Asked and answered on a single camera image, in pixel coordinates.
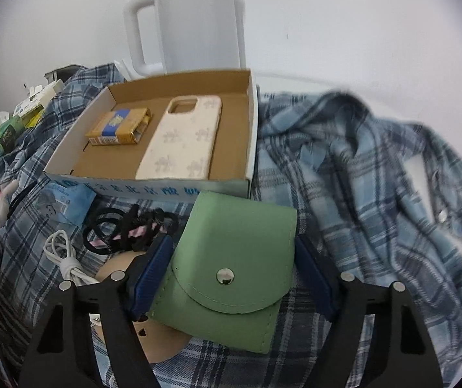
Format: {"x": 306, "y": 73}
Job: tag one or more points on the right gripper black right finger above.
{"x": 401, "y": 353}

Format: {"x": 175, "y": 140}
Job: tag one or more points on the blue tissue pack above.
{"x": 66, "y": 205}

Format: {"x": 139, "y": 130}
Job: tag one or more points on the green snap pouch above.
{"x": 229, "y": 272}

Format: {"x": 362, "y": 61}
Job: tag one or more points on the blue plaid shirt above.
{"x": 383, "y": 199}

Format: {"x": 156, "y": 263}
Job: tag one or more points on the green box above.
{"x": 10, "y": 131}

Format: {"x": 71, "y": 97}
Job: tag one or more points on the yellow blue cigarette pack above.
{"x": 119, "y": 127}

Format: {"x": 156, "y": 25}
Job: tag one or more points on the cardboard tray box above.
{"x": 119, "y": 170}

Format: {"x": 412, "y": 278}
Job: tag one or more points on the beige phone case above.
{"x": 183, "y": 143}

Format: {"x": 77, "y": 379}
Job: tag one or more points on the pile of small boxes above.
{"x": 32, "y": 109}

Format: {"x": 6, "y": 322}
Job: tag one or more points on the white electric kettle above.
{"x": 192, "y": 35}

